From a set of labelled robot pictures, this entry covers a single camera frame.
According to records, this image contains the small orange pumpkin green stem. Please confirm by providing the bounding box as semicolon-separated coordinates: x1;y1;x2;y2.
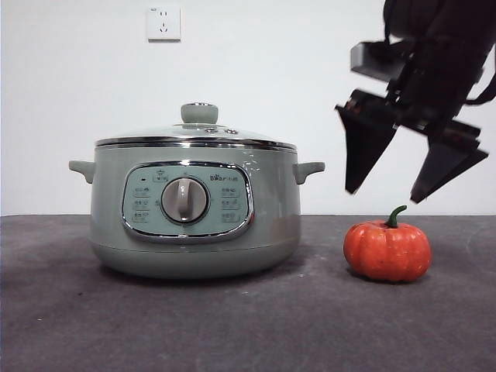
343;205;432;284

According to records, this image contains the glass lid with green knob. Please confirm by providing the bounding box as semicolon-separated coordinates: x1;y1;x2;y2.
95;102;299;150

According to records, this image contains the sage green electric cooking pot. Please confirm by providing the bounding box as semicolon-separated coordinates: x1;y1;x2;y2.
68;143;326;281

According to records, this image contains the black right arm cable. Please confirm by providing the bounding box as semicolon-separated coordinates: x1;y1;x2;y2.
463;65;496;106

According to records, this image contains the pale grey camera box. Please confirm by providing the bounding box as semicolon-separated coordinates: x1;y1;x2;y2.
350;41;413;84

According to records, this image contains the white wall socket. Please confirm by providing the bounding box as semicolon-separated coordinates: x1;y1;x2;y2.
146;5;182;43

